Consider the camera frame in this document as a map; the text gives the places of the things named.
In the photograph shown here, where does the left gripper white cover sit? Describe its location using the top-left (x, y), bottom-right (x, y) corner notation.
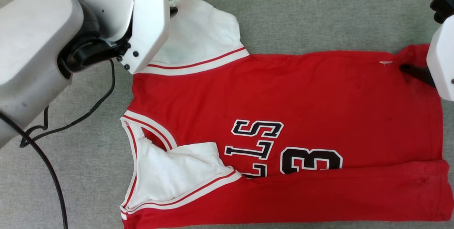
top-left (117, 0), bottom-right (178, 74)

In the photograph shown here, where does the grey fabric sofa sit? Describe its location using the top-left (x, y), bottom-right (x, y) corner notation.
top-left (0, 0), bottom-right (454, 229)

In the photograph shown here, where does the black camera cable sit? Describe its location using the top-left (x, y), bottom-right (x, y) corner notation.
top-left (0, 112), bottom-right (68, 229)

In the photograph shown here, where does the red white Bulls jersey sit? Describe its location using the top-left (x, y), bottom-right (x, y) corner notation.
top-left (120, 0), bottom-right (454, 229)

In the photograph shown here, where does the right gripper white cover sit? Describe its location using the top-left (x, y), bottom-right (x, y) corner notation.
top-left (400, 16), bottom-right (454, 102)

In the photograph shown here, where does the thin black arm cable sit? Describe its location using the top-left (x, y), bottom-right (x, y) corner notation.
top-left (20, 59), bottom-right (116, 148)

